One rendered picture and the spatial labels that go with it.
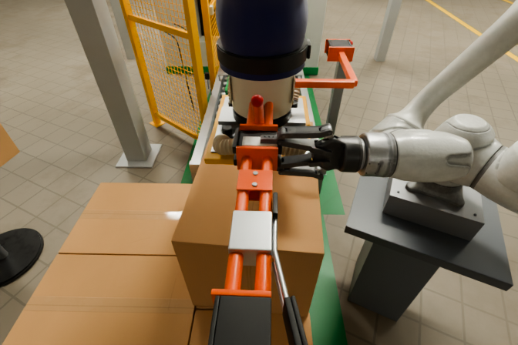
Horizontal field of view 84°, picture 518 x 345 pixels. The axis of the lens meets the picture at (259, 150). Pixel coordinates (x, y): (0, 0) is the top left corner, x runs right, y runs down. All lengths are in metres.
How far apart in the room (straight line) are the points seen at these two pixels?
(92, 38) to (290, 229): 1.72
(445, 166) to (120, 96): 2.01
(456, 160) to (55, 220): 2.29
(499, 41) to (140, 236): 1.31
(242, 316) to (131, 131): 2.12
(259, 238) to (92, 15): 1.82
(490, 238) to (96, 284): 1.41
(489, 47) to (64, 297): 1.44
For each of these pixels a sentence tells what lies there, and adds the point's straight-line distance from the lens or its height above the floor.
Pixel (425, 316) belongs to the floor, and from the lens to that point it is 1.92.
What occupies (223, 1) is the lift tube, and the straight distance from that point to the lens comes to 0.69.
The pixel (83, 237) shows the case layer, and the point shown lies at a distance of 1.48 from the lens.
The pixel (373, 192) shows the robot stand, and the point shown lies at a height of 0.75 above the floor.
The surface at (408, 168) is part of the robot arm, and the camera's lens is 0.61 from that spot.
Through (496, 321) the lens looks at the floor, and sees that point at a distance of 2.09.
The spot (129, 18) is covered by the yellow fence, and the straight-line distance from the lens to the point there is 2.59.
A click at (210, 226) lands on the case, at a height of 0.94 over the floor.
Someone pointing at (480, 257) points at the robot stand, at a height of 0.75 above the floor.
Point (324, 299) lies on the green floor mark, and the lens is 1.78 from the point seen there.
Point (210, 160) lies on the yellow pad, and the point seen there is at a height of 1.11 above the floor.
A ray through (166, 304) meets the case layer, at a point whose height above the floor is 0.54.
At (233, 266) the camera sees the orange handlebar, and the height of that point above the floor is 1.24.
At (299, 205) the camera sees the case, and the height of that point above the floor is 0.94.
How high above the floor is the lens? 1.61
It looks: 40 degrees down
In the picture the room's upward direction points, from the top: straight up
